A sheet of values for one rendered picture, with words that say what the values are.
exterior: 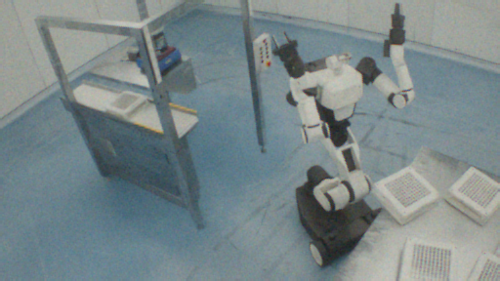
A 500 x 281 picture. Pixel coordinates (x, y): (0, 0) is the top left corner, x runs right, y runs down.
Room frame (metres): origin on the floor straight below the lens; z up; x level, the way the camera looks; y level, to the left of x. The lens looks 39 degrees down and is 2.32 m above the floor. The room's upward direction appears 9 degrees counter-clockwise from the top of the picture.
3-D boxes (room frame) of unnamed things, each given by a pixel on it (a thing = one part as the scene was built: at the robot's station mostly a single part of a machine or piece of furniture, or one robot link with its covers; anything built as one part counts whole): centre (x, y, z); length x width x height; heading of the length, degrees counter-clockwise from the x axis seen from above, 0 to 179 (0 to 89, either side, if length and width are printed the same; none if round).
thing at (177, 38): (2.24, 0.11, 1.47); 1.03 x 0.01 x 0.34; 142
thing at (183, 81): (2.20, 0.36, 1.14); 0.22 x 0.11 x 0.20; 52
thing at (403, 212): (1.14, -0.75, 0.92); 0.25 x 0.24 x 0.02; 107
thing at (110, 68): (2.22, 0.60, 1.25); 0.62 x 0.38 x 0.04; 52
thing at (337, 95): (1.80, -0.54, 1.11); 0.34 x 0.30 x 0.36; 107
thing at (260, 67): (2.65, -0.25, 0.97); 0.17 x 0.06 x 0.26; 142
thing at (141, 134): (2.46, 0.89, 0.77); 1.30 x 0.29 x 0.10; 52
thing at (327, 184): (1.75, -0.56, 0.28); 0.21 x 0.20 x 0.13; 17
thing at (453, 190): (1.03, -1.11, 0.92); 0.25 x 0.24 x 0.02; 118
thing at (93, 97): (2.46, 0.89, 0.81); 1.35 x 0.25 x 0.05; 52
